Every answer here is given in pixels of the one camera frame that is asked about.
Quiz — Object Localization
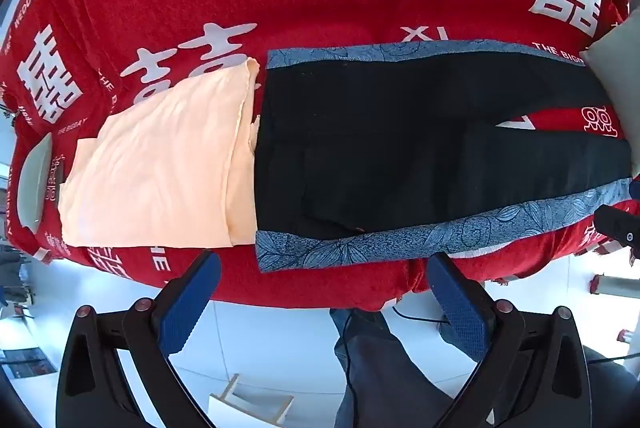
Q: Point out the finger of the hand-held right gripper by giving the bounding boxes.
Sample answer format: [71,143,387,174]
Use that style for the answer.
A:
[595,205,640,260]

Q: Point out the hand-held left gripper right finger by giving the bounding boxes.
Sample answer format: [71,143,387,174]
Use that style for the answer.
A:
[427,253,594,428]

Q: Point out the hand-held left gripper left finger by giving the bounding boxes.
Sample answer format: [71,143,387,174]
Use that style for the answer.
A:
[56,250,223,428]

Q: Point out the black pants with floral trim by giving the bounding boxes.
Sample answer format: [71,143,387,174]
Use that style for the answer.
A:
[254,39,634,275]

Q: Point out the person's jeans leg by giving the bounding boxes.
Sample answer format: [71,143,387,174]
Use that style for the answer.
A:
[330,308,481,428]

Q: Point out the white wooden stool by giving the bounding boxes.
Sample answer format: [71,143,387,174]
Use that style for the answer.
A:
[207,373,296,428]

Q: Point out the peach folded cloth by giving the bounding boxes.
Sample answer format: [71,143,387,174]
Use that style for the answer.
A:
[57,57,262,250]

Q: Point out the pale grey pillow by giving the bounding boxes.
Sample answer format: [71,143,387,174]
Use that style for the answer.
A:
[585,8,640,176]

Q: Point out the grey oval plate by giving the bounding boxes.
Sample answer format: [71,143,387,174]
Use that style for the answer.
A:
[19,133,63,229]

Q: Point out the black cable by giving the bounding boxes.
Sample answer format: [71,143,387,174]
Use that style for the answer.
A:
[392,304,452,325]

